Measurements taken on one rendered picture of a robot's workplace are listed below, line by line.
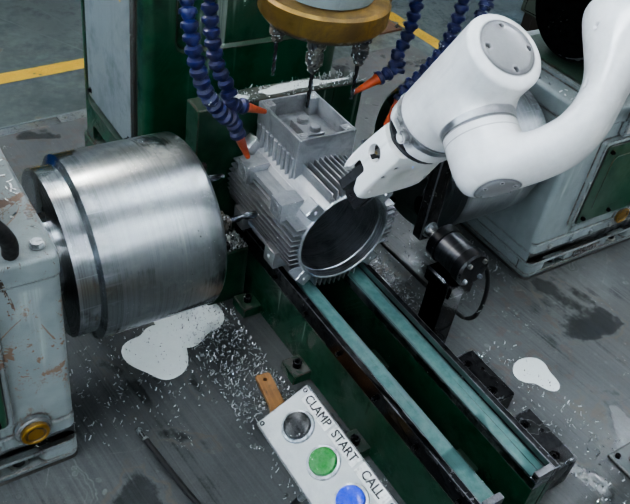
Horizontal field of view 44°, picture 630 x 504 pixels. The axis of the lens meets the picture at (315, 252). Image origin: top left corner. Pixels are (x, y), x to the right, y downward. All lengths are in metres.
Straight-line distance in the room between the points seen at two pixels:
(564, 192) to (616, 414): 0.39
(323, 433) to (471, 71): 0.39
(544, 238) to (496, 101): 0.77
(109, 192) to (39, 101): 2.50
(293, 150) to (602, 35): 0.51
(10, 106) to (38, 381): 2.50
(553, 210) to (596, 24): 0.71
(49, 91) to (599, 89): 2.97
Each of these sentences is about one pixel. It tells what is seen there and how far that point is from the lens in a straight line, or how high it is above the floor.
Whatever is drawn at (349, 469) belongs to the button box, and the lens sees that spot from 0.81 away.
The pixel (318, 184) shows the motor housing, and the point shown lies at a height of 1.10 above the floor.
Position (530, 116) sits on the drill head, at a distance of 1.34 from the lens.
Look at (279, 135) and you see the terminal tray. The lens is 1.16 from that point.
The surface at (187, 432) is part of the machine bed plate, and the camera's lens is 1.16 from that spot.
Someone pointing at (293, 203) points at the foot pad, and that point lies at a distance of 1.11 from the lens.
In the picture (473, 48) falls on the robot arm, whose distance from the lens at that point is 0.75.
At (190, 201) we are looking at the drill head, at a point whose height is 1.14.
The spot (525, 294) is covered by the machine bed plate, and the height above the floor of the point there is 0.80.
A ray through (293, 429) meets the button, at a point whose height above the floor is 1.07.
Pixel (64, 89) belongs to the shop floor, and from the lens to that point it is 3.55.
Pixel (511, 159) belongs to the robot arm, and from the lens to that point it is 0.74.
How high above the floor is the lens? 1.73
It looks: 40 degrees down
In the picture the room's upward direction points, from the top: 10 degrees clockwise
